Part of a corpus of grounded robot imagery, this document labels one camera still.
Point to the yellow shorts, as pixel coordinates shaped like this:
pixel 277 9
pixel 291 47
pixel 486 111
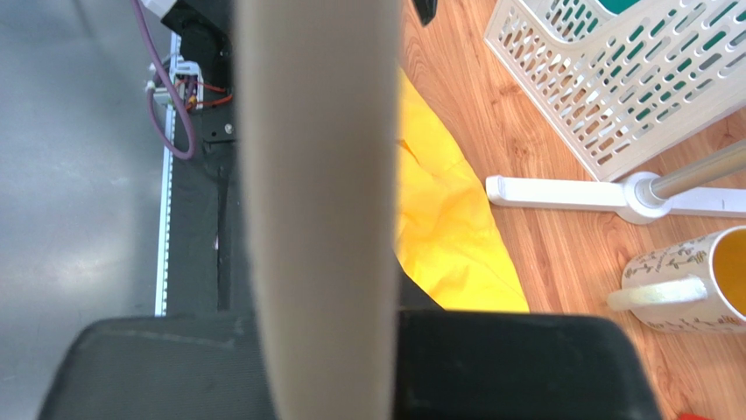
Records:
pixel 446 238

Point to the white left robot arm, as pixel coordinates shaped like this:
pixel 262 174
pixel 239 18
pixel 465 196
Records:
pixel 198 29

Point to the white perforated file holder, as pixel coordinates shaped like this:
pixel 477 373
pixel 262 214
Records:
pixel 621 88

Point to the white mug with yellow interior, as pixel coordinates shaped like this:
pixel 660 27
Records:
pixel 696 286

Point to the white clothes rack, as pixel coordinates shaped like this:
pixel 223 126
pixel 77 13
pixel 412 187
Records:
pixel 641 198

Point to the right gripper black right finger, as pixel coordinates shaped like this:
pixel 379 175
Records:
pixel 482 365

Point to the green folder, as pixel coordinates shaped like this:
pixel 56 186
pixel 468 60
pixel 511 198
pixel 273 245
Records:
pixel 617 6

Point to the beige clothes hanger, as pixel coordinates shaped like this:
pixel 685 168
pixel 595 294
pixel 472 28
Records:
pixel 318 104

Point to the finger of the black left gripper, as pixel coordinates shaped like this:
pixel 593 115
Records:
pixel 426 10

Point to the red cube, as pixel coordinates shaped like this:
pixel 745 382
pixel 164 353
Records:
pixel 692 416

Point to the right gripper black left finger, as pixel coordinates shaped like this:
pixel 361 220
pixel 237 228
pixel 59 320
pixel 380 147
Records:
pixel 207 366

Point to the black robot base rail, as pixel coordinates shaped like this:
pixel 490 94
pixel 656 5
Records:
pixel 203 263

